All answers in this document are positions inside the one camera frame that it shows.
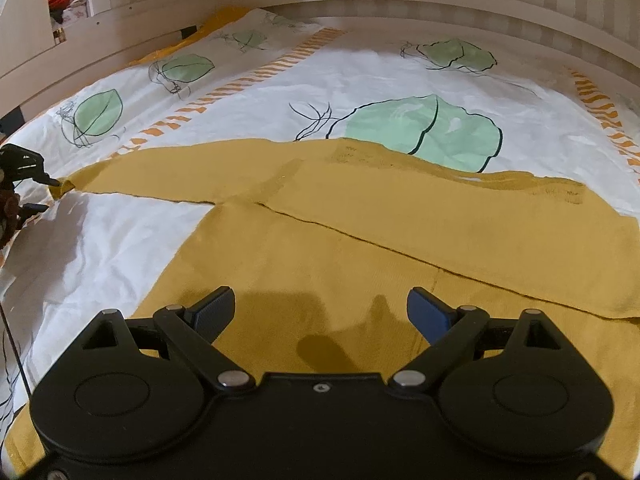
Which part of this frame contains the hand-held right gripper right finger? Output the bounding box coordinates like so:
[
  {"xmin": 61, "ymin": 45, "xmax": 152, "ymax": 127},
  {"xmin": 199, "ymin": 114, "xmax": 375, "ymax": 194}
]
[{"xmin": 388, "ymin": 286, "xmax": 569, "ymax": 392}]

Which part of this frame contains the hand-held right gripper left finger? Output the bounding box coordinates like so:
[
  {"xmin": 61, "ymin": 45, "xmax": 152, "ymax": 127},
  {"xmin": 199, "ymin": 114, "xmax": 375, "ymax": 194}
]
[{"xmin": 75, "ymin": 286, "xmax": 256, "ymax": 392}]

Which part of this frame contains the mustard yellow knit sweater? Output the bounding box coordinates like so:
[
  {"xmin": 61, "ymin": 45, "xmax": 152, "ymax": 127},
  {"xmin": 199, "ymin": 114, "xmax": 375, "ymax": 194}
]
[{"xmin": 4, "ymin": 137, "xmax": 640, "ymax": 476}]

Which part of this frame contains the mustard yellow bed sheet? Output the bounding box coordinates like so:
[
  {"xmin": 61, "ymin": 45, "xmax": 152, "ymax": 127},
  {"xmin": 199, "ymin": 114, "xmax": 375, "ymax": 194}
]
[{"xmin": 129, "ymin": 6, "xmax": 251, "ymax": 67}]

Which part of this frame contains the white leaf-print duvet cover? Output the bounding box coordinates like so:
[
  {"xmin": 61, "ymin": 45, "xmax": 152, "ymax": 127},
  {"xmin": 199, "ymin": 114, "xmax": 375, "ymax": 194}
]
[{"xmin": 0, "ymin": 7, "xmax": 640, "ymax": 453}]

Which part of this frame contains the thin black cable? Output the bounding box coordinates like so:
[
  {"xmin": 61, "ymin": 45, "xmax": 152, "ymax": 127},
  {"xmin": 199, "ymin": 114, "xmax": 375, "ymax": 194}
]
[{"xmin": 0, "ymin": 304, "xmax": 33, "ymax": 402}]

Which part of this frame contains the light wooden bed frame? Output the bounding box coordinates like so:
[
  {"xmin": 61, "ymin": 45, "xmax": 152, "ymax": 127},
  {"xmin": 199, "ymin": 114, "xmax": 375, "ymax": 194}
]
[{"xmin": 0, "ymin": 0, "xmax": 640, "ymax": 136}]

